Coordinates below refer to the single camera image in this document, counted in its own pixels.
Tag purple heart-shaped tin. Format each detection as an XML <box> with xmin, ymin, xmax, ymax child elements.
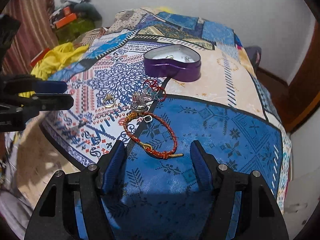
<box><xmin>143</xmin><ymin>44</ymin><xmax>202</xmax><ymax>83</ymax></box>

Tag red orange braided bracelet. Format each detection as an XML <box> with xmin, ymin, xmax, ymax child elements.
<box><xmin>123</xmin><ymin>112</ymin><xmax>184</xmax><ymax>160</ymax></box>

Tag silver and gold ring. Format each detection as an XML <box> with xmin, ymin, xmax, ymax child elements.
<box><xmin>132</xmin><ymin>103</ymin><xmax>148</xmax><ymax>113</ymax></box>

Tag pile of clothes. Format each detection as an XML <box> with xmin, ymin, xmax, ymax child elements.
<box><xmin>49</xmin><ymin>0</ymin><xmax>103</xmax><ymax>28</ymax></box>

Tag striped curtain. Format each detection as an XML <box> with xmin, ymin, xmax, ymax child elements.
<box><xmin>0</xmin><ymin>0</ymin><xmax>59</xmax><ymax>76</ymax></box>

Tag yellow cloth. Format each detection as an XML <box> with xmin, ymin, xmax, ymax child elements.
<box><xmin>31</xmin><ymin>42</ymin><xmax>90</xmax><ymax>98</ymax></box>

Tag orange box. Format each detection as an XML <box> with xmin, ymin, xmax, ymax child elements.
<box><xmin>55</xmin><ymin>13</ymin><xmax>78</xmax><ymax>29</ymax></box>

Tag dark cloth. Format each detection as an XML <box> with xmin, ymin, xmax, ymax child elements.
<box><xmin>244</xmin><ymin>45</ymin><xmax>263</xmax><ymax>68</ymax></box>

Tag green patterned cloth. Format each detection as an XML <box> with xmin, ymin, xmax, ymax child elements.
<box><xmin>55</xmin><ymin>17</ymin><xmax>97</xmax><ymax>46</ymax></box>

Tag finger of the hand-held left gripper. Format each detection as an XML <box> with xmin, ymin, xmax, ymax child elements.
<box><xmin>0</xmin><ymin>93</ymin><xmax>75</xmax><ymax>133</ymax></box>
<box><xmin>0</xmin><ymin>73</ymin><xmax>68</xmax><ymax>98</ymax></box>

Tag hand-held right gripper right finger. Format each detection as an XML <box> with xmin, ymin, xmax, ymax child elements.
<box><xmin>189</xmin><ymin>140</ymin><xmax>290</xmax><ymax>240</ymax></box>

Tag patchwork printed blanket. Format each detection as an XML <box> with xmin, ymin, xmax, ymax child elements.
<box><xmin>41</xmin><ymin>7</ymin><xmax>293</xmax><ymax>240</ymax></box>

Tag red flat packet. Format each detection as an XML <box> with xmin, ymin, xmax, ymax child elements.
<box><xmin>30</xmin><ymin>48</ymin><xmax>51</xmax><ymax>67</ymax></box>

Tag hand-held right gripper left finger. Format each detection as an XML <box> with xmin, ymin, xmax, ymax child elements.
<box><xmin>25</xmin><ymin>140</ymin><xmax>128</xmax><ymax>240</ymax></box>

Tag red string bracelet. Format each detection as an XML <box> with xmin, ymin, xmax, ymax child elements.
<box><xmin>143</xmin><ymin>79</ymin><xmax>167</xmax><ymax>103</ymax></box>

